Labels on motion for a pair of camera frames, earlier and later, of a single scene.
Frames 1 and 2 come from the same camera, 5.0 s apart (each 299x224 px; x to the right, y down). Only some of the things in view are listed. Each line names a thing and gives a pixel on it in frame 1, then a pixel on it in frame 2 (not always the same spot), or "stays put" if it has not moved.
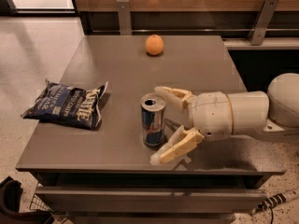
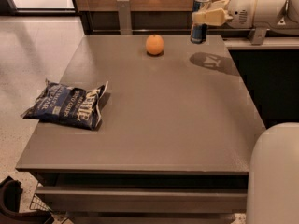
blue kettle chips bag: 66,105 stays put
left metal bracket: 124,17 stays put
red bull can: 153,108 → 199,32
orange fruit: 154,44 stays put
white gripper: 211,113 → 241,10
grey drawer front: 148,200 stays put
